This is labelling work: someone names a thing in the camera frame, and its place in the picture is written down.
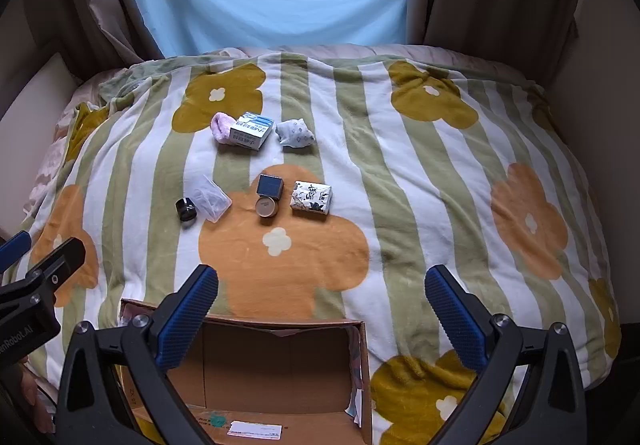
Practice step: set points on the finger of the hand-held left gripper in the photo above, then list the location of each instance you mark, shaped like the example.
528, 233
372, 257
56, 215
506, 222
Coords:
50, 270
12, 249

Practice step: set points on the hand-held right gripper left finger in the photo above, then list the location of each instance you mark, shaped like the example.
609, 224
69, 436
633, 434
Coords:
186, 320

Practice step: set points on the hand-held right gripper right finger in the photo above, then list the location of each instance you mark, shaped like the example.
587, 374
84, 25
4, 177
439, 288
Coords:
457, 320

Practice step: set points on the cardboard box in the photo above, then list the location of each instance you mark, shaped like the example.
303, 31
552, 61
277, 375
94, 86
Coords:
260, 375

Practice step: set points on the small black jar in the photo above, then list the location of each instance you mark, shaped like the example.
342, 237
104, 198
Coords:
186, 211

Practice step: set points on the clear plastic bag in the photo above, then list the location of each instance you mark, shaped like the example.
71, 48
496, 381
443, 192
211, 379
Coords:
212, 200

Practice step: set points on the beige round jar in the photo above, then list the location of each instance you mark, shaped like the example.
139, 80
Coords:
267, 208

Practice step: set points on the dark blue square box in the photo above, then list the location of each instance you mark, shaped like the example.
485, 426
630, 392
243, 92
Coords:
270, 187

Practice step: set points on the floral tissue packet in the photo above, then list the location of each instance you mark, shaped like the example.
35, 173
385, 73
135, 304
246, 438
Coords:
311, 198

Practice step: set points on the pink fuzzy sock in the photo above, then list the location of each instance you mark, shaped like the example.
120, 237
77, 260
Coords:
222, 127

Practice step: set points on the blue and white carton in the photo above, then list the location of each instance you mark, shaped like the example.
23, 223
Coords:
252, 131

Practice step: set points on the white sock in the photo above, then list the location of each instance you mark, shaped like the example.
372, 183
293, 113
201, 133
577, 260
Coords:
295, 135

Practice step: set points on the person's left hand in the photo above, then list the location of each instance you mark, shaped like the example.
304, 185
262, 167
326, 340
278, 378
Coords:
37, 400

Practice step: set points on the striped flower blanket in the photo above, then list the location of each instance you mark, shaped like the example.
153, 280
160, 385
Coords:
410, 205

